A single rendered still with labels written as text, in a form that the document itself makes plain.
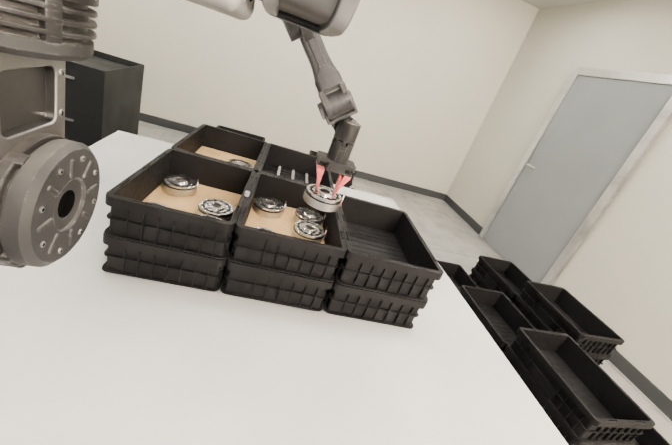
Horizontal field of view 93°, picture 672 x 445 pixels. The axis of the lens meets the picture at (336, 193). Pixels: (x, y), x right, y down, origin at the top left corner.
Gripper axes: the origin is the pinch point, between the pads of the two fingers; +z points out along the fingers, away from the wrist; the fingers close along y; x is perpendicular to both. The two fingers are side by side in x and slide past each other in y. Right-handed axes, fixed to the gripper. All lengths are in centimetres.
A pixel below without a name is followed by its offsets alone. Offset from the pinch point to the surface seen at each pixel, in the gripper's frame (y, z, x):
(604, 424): -113, 44, 21
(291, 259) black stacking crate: 3.6, 19.1, 7.7
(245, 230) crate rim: 17.2, 13.1, 9.0
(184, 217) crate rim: 31.8, 13.7, 9.0
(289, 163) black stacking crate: 8, 19, -70
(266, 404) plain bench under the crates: 3, 35, 36
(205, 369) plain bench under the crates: 16.7, 35.6, 30.4
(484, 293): -120, 56, -59
